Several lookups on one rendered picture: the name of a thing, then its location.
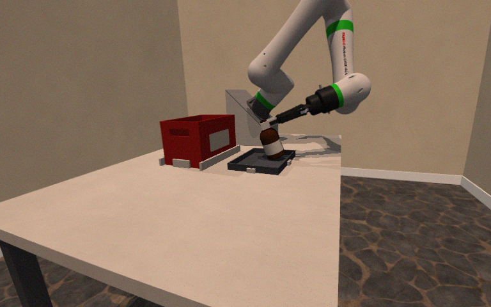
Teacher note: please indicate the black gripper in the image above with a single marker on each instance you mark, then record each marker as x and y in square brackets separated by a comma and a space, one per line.
[313, 105]

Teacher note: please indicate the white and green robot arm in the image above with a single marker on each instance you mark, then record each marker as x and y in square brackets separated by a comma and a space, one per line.
[348, 88]

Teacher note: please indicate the red divided crate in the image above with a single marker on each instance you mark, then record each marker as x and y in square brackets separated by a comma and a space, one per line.
[197, 138]

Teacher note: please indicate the brown bottle with white label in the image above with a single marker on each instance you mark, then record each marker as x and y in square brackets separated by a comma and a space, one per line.
[271, 143]

